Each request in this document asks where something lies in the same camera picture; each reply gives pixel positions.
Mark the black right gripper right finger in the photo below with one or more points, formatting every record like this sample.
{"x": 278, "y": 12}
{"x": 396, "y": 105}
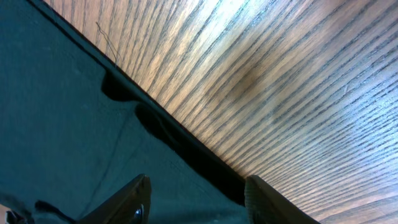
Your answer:
{"x": 265, "y": 205}

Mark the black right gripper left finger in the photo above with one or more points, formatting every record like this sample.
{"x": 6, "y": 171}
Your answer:
{"x": 129, "y": 205}

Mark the black t-shirt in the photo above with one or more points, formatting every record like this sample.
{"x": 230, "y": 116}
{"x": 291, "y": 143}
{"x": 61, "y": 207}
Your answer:
{"x": 64, "y": 142}

